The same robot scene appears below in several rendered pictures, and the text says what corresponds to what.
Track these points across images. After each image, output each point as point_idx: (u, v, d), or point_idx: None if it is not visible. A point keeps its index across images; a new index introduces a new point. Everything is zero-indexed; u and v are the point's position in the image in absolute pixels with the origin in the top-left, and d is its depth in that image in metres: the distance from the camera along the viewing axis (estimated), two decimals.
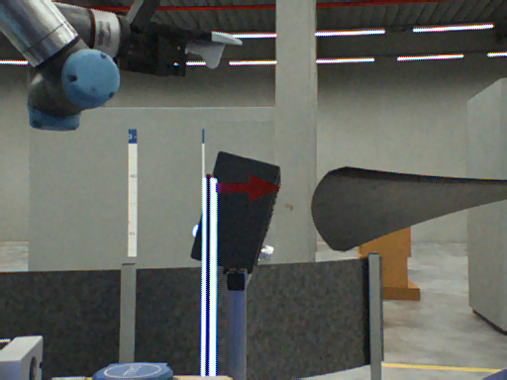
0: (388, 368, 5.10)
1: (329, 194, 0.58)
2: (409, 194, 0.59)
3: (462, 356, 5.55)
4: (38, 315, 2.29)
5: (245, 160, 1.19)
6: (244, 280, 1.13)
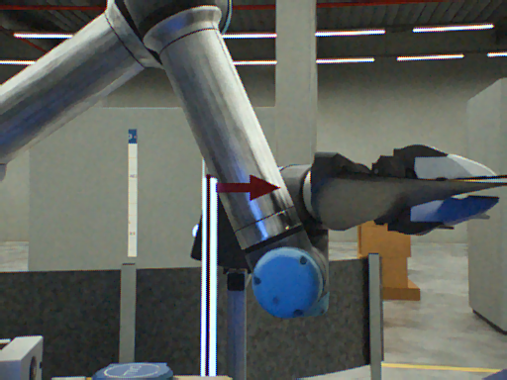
0: (388, 368, 5.10)
1: (329, 190, 0.58)
2: (409, 189, 0.59)
3: (462, 356, 5.55)
4: (38, 315, 2.29)
5: None
6: (244, 280, 1.13)
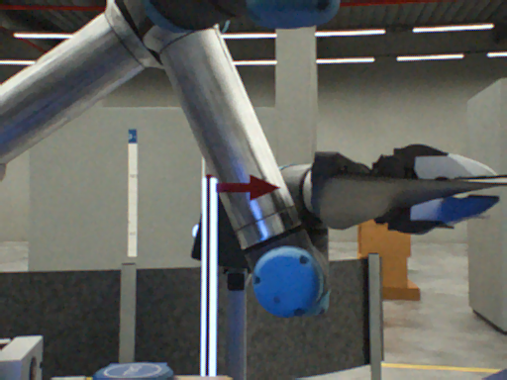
0: (388, 368, 5.10)
1: (329, 190, 0.58)
2: (409, 189, 0.59)
3: (462, 356, 5.55)
4: (38, 315, 2.29)
5: None
6: (244, 280, 1.13)
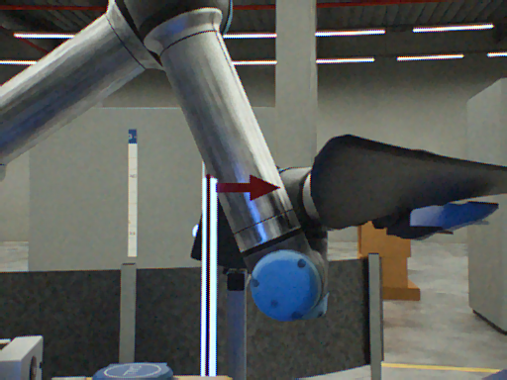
0: (388, 368, 5.10)
1: (329, 163, 0.58)
2: (409, 173, 0.59)
3: (462, 356, 5.55)
4: (38, 315, 2.29)
5: None
6: (244, 280, 1.13)
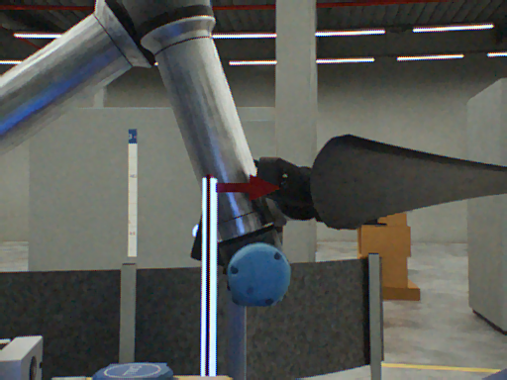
0: (388, 368, 5.10)
1: (329, 163, 0.58)
2: (409, 173, 0.59)
3: (462, 356, 5.55)
4: (38, 315, 2.29)
5: None
6: None
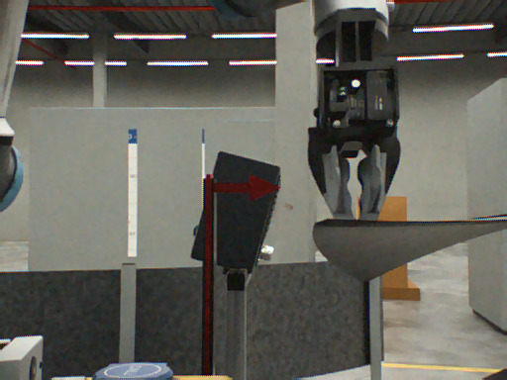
0: (388, 368, 5.10)
1: (326, 238, 0.63)
2: (403, 234, 0.63)
3: (462, 356, 5.55)
4: (38, 315, 2.29)
5: (245, 160, 1.19)
6: (244, 280, 1.13)
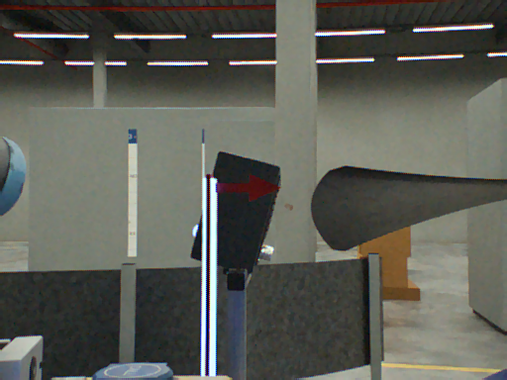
0: (388, 368, 5.10)
1: None
2: None
3: (462, 356, 5.55)
4: (38, 315, 2.29)
5: (245, 160, 1.19)
6: (244, 280, 1.13)
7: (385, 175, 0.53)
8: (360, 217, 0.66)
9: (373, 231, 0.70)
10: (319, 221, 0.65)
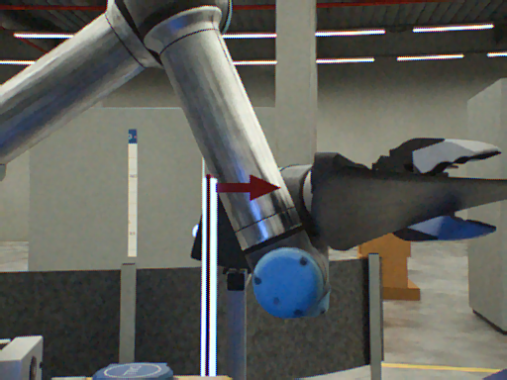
0: (388, 368, 5.10)
1: None
2: None
3: (462, 356, 5.55)
4: (38, 315, 2.29)
5: None
6: (244, 280, 1.13)
7: (385, 175, 0.53)
8: (360, 217, 0.66)
9: (373, 231, 0.70)
10: (319, 221, 0.65)
